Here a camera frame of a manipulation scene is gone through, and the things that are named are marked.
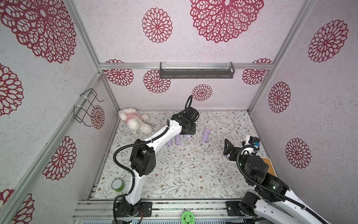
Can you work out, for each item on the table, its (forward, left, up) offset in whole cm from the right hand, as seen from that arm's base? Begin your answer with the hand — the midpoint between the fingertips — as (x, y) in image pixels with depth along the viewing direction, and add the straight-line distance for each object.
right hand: (232, 141), depth 68 cm
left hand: (+16, +20, -13) cm, 29 cm away
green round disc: (-30, +22, -23) cm, 43 cm away
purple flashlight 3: (+24, +7, -26) cm, 36 cm away
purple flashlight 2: (+17, +28, -26) cm, 41 cm away
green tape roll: (-16, +61, -22) cm, 66 cm away
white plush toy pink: (+21, +56, -11) cm, 61 cm away
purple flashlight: (+14, +34, -25) cm, 45 cm away
